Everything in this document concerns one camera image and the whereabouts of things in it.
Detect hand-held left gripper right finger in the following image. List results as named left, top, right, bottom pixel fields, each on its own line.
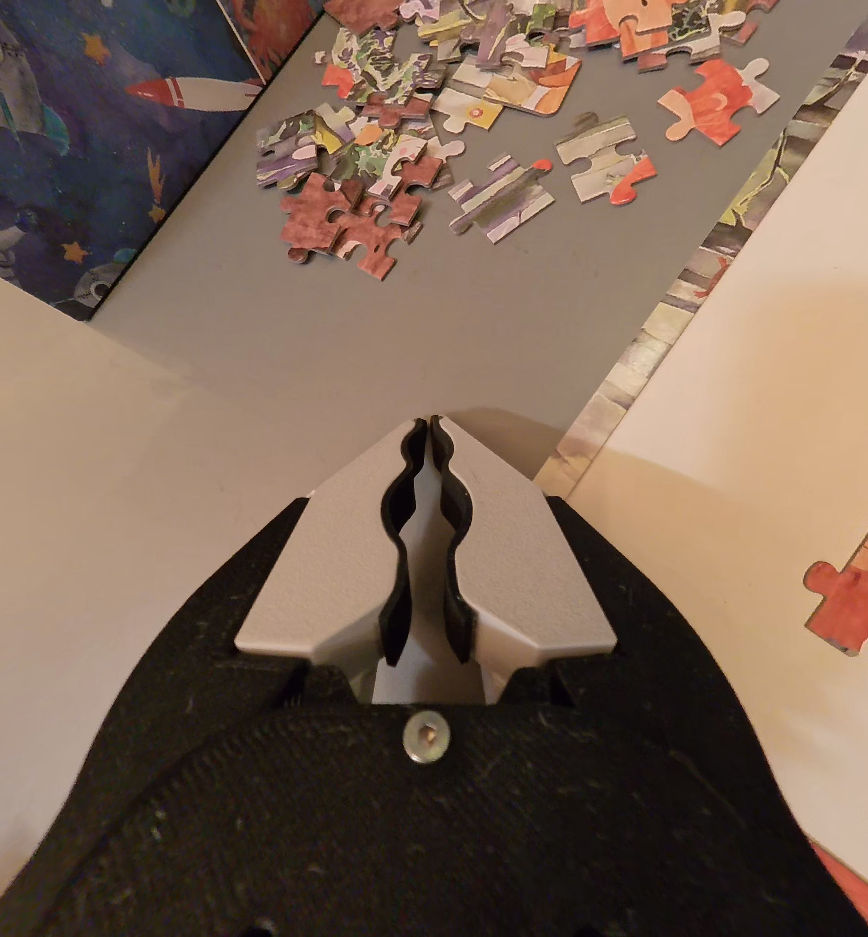
left=431, top=414, right=619, bottom=705

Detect space print puzzle box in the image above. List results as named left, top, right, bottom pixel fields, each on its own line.
left=0, top=0, right=326, bottom=323

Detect pile of loose puzzle pieces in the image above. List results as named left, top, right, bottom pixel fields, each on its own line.
left=256, top=0, right=782, bottom=283

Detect jigsaw puzzle tray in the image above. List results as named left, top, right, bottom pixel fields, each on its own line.
left=535, top=29, right=868, bottom=937

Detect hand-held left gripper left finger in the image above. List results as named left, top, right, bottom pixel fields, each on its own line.
left=232, top=416, right=435, bottom=704

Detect joined orange puzzle pieces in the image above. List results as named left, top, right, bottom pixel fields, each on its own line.
left=802, top=516, right=868, bottom=694

